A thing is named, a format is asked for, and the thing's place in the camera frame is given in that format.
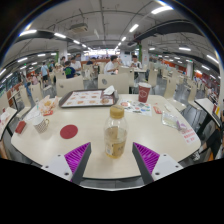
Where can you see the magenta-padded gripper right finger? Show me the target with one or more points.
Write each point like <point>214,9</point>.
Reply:
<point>146,159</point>

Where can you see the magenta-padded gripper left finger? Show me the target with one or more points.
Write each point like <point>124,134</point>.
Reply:
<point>76,159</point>

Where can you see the clear bottle with yellow cap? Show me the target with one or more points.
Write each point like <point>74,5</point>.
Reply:
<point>115,136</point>

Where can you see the flat round red coaster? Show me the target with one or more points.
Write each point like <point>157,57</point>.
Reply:
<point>69,131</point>

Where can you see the clear plastic wrapper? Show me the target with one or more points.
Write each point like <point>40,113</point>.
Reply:
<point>171,120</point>

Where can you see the white paper with red print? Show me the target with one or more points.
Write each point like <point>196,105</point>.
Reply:
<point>190,135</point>

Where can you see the small red sauce packet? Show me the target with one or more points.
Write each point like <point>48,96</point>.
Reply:
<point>48,113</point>
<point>157,110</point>

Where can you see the colourful sticker sheet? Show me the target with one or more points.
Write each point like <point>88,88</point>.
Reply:
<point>136,107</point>

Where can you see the dark food tray, paper liner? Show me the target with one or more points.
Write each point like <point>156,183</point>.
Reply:
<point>85,98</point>

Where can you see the crumpled food wrapper with fries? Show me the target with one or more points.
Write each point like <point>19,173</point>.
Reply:
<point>48,104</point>

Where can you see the white printed card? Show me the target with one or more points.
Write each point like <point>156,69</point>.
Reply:
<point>31,113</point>

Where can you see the red tissue packet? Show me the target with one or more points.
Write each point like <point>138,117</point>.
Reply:
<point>20,127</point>

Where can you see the red paper cup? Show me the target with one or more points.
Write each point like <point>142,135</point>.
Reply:
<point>144,92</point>

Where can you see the cream chair with round hole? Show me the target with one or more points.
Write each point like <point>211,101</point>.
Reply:
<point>70,86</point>
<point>115,82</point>

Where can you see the crumpled white napkin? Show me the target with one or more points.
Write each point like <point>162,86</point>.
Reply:
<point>109,90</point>

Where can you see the far cream chairs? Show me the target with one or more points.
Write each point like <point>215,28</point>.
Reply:
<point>170,86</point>

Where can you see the cream side table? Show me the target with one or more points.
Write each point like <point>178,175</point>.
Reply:
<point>208,108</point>
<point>6,121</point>

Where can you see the white and red food bag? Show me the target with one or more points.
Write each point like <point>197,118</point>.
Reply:
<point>4,119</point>

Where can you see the ceiling air conditioner unit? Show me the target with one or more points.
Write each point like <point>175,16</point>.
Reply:
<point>79,27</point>

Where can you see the ceiling strip lights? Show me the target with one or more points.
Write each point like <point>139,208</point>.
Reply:
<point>161,9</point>

